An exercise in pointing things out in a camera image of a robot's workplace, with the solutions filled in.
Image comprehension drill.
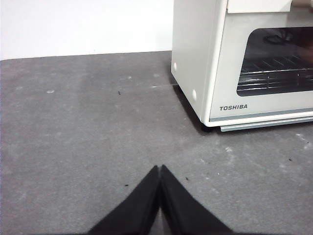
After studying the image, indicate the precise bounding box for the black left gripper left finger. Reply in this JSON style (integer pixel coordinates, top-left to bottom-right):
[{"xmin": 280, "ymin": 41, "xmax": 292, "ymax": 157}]
[{"xmin": 89, "ymin": 165, "xmax": 161, "ymax": 235}]

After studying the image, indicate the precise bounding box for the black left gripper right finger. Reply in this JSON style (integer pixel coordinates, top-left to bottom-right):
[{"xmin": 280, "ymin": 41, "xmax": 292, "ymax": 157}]
[{"xmin": 160, "ymin": 164, "xmax": 233, "ymax": 235}]

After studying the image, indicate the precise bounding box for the oven door with brown handle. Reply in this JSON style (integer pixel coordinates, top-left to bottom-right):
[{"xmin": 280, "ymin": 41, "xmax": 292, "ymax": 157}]
[{"xmin": 209, "ymin": 0, "xmax": 313, "ymax": 122}]

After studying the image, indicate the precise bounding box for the silver crumb tray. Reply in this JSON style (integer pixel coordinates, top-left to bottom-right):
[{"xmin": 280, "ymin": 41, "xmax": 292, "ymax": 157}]
[{"xmin": 220, "ymin": 118, "xmax": 313, "ymax": 133}]

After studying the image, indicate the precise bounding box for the cream Toshiba toaster oven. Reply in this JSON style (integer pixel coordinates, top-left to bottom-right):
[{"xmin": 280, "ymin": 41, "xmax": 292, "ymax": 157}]
[{"xmin": 171, "ymin": 0, "xmax": 313, "ymax": 133}]

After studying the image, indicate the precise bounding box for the wire heater guard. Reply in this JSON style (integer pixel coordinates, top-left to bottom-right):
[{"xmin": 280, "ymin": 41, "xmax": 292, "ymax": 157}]
[{"xmin": 238, "ymin": 73, "xmax": 313, "ymax": 92}]

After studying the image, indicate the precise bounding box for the wire oven rack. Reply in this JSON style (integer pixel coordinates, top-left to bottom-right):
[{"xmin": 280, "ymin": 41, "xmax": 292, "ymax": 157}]
[{"xmin": 241, "ymin": 55, "xmax": 313, "ymax": 74}]

